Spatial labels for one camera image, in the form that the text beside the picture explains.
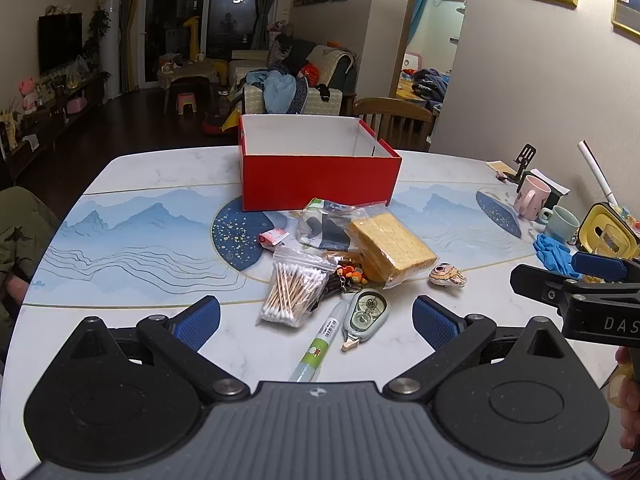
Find pink plush toy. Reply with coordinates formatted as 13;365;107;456
19;77;41;113

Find television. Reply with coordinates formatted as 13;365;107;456
38;12;83;76

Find correction tape dispenser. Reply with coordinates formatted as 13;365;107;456
341;290;391;352

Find curtain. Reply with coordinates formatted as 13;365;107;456
252;0;281;51
122;0;148;93

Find red cardboard box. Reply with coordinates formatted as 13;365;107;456
238;114;403;212

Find bag of cotton swabs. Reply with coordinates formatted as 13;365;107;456
258;246;337;329

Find beaded keychain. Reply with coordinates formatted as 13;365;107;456
320;255;371;306

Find pink mug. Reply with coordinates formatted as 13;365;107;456
514;175;552;218

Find tiger striped squishy toy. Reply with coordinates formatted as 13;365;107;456
429;261;467;288

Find green white pen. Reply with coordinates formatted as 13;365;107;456
288;301;349;383

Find bed with clothes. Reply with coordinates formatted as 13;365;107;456
397;67;451;111

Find yellow lidded container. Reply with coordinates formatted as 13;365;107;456
575;202;640;261

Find white rolled tube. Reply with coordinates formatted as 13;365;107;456
577;140;621;211

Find yellow sponge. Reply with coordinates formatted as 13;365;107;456
347;211;438;289

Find sofa with cream cover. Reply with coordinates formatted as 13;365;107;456
230;40;358;118

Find yellow giraffe toy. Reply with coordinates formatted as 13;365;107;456
182;16;206;61

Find small pink packet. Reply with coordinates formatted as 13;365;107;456
258;227;289;251

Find potted plant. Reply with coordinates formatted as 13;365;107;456
85;7;111;81

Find blue rubber gloves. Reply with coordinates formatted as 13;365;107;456
532;233;583;281

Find coffee table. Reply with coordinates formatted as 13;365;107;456
157;60;221;111

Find black snack packet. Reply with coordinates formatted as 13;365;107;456
296;198;386;252

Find black phone stand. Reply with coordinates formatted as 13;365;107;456
502;144;538;183

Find dark television cabinet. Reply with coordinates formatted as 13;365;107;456
0;72;108;181

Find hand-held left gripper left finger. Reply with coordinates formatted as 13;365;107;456
65;296;251;403

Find red floor cushion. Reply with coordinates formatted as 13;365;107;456
202;115;236;136

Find green mug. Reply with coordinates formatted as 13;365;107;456
537;205;581;243

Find white standing air conditioner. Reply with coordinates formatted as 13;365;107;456
100;0;123;103

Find blue clothes pile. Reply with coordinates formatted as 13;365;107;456
245;70;308;116

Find wooden chair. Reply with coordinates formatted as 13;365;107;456
352;97;436;153

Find green jacket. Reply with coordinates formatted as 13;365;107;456
0;186;61;356

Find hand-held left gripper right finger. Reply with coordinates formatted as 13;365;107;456
382;296;574;403

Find person's right hand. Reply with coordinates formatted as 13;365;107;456
607;347;640;453

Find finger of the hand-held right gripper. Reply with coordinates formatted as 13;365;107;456
572;252;640;283
510;264;591;313

